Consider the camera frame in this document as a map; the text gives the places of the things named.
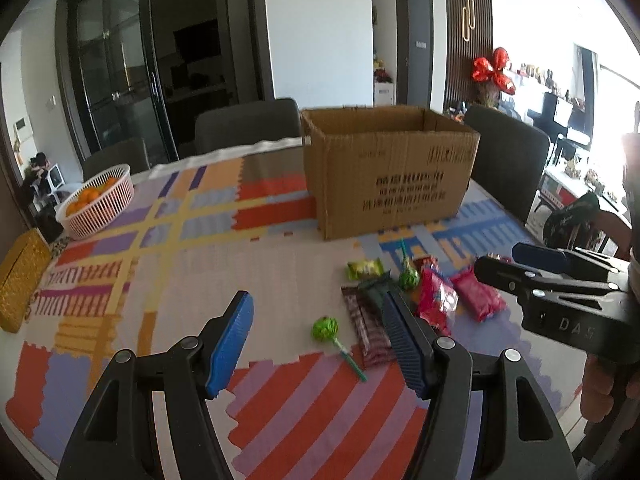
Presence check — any maroon striped snack bar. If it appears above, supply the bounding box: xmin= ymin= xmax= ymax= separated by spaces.
xmin=342 ymin=286 xmax=395 ymax=368

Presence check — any pink red snack packet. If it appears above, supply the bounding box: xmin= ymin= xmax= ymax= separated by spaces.
xmin=418 ymin=266 xmax=459 ymax=336

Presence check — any dark green snack packet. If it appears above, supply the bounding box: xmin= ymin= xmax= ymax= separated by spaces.
xmin=357 ymin=271 xmax=400 ymax=314

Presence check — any green lollipop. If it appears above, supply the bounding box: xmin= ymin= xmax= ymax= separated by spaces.
xmin=310 ymin=316 xmax=368 ymax=382
xmin=398 ymin=240 xmax=421 ymax=292

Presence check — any red foil snack packet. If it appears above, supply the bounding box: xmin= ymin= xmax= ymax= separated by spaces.
xmin=450 ymin=266 xmax=506 ymax=323

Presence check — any gold red foil candy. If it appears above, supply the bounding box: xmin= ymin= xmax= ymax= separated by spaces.
xmin=412 ymin=255 xmax=439 ymax=271

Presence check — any yellow green candy packet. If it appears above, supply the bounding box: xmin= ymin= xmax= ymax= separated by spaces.
xmin=346 ymin=258 xmax=385 ymax=281

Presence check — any person's right hand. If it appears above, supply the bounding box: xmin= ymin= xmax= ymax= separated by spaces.
xmin=580 ymin=354 xmax=614 ymax=422

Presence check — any wooden chair with clothes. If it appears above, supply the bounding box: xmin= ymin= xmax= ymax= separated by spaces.
xmin=542 ymin=191 xmax=631 ymax=261

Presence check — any colourful patterned table mat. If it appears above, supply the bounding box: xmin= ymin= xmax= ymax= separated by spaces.
xmin=4 ymin=146 xmax=586 ymax=480

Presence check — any dark chair right side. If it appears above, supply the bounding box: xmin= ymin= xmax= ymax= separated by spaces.
xmin=464 ymin=104 xmax=550 ymax=223

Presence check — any dark chair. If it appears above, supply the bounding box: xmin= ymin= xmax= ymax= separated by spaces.
xmin=193 ymin=98 xmax=300 ymax=155
xmin=82 ymin=138 xmax=150 ymax=181
xmin=464 ymin=104 xmax=550 ymax=223

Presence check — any brown cardboard box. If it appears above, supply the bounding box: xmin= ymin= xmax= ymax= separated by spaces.
xmin=300 ymin=105 xmax=480 ymax=240

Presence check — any red balloon bow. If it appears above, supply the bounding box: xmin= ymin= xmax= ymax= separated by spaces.
xmin=472 ymin=47 xmax=516 ymax=96

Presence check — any white basket of oranges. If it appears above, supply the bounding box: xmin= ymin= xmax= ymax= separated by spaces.
xmin=55 ymin=164 xmax=134 ymax=240

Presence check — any woven yellow tissue box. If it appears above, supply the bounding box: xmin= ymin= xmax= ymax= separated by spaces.
xmin=0 ymin=229 xmax=52 ymax=334

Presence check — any white storage shelf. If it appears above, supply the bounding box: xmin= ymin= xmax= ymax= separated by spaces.
xmin=373 ymin=56 xmax=395 ymax=106

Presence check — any dark chair far left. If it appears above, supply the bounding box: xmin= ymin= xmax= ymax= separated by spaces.
xmin=82 ymin=138 xmax=150 ymax=181

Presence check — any dark chair far middle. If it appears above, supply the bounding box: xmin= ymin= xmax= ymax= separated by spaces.
xmin=193 ymin=98 xmax=300 ymax=155

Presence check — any grey hallway door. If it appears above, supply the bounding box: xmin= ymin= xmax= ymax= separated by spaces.
xmin=396 ymin=0 xmax=434 ymax=107

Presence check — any dark glass door cabinet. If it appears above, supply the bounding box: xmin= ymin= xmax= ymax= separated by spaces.
xmin=54 ymin=0 xmax=274 ymax=162

